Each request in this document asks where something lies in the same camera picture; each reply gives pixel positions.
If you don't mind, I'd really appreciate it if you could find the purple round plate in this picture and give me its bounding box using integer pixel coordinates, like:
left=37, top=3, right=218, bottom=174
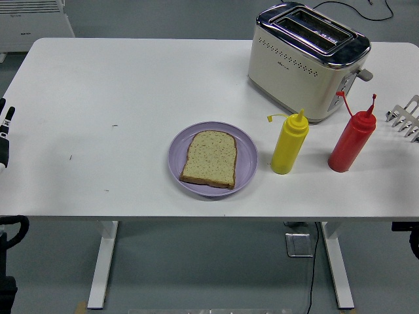
left=168, top=121, right=259, bottom=198

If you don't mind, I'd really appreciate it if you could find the silver metal toast rack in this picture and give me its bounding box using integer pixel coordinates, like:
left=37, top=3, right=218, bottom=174
left=385, top=94, right=419, bottom=143

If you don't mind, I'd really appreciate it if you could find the red squeeze bottle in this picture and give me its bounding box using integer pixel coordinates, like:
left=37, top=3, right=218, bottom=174
left=328, top=91, right=378, bottom=173

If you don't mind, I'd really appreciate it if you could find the slice of bread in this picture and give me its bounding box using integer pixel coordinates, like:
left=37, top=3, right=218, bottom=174
left=179, top=130, right=238, bottom=190

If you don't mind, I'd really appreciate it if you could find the black cable under table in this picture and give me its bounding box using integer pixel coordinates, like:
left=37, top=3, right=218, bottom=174
left=306, top=222, right=320, bottom=314

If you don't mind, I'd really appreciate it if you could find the white air conditioner unit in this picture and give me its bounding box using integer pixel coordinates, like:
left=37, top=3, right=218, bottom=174
left=0, top=0, right=76, bottom=63

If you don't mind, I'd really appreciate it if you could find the white table leg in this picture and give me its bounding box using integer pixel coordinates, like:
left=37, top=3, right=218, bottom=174
left=86, top=220, right=119, bottom=311
left=319, top=221, right=355, bottom=310

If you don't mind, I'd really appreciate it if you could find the yellow squeeze bottle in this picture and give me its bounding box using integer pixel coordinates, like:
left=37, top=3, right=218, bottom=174
left=267, top=109, right=310, bottom=175

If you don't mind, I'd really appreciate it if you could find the metal floor outlet box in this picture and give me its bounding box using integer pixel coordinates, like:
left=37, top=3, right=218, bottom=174
left=284, top=232, right=315, bottom=258

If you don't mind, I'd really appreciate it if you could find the black table control panel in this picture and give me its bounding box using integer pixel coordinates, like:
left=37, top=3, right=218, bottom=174
left=391, top=221, right=419, bottom=232

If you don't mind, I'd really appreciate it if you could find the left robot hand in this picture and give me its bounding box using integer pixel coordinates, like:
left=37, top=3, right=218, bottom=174
left=0, top=97, right=17, bottom=173

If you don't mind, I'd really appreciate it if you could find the cream and chrome toaster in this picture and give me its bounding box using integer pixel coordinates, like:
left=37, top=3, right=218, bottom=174
left=247, top=1, right=374, bottom=124

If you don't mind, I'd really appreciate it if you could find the black cable on floor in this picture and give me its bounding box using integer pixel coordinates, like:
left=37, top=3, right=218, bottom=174
left=312, top=0, right=395, bottom=21

